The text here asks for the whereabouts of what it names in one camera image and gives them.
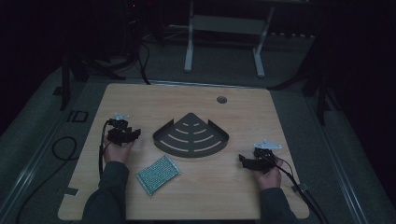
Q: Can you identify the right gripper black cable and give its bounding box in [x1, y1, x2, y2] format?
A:
[274, 160, 332, 224]

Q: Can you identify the black hanging cable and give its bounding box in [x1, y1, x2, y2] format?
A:
[135, 39, 153, 86]

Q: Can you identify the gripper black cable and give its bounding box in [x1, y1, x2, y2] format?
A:
[274, 160, 332, 224]
[98, 119, 112, 180]

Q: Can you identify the dark grey corner shelf rack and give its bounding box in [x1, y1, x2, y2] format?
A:
[151, 112, 231, 159]

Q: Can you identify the black metal stand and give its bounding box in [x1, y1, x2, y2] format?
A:
[59, 18, 138, 112]
[266, 31, 335, 127]

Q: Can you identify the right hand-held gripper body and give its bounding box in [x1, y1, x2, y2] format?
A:
[252, 140, 283, 175]

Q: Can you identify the white metal desk frame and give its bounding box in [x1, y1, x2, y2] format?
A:
[183, 0, 276, 79]

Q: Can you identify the person's left hand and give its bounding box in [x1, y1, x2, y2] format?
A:
[102, 135, 135, 165]

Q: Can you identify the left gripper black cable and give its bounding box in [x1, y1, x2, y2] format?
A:
[98, 119, 112, 180]

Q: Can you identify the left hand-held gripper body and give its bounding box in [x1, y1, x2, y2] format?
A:
[106, 112, 134, 147]

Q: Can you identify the black floor cable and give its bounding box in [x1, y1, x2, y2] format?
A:
[14, 135, 78, 224]

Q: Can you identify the person's right hand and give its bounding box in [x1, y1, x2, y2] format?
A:
[251, 156, 285, 191]

